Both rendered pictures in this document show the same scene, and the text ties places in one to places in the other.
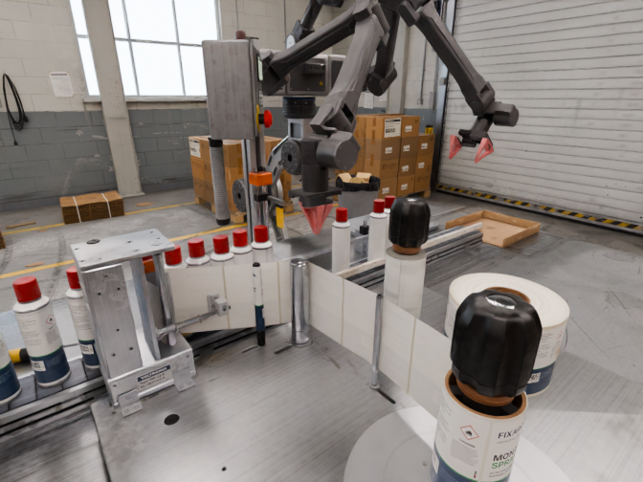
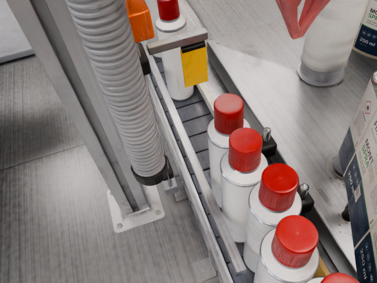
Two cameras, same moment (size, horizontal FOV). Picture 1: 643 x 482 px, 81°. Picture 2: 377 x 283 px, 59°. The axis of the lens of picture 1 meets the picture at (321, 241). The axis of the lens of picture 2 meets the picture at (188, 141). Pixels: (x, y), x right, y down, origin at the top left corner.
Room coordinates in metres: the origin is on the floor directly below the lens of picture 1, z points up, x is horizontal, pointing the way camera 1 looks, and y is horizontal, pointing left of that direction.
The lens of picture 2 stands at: (0.77, 0.39, 1.34)
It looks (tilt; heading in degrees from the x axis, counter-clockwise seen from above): 51 degrees down; 296
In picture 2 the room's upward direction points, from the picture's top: 9 degrees counter-clockwise
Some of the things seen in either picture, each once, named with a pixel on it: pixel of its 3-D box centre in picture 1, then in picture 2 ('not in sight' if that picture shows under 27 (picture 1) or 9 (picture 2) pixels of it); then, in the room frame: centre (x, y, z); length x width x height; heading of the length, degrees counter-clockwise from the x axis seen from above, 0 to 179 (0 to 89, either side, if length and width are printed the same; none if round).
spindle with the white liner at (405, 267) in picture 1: (405, 266); (339, 1); (0.74, -0.18, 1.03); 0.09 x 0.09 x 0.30
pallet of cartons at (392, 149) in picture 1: (384, 158); not in sight; (5.27, -0.87, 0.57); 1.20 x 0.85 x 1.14; 130
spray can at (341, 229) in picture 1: (341, 243); (174, 50); (0.99, -0.06, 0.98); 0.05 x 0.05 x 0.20
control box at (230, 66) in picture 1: (236, 92); not in sight; (0.91, 0.19, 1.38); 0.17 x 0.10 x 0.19; 3
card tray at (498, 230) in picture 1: (492, 227); not in sight; (1.53, -0.73, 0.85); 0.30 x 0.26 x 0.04; 128
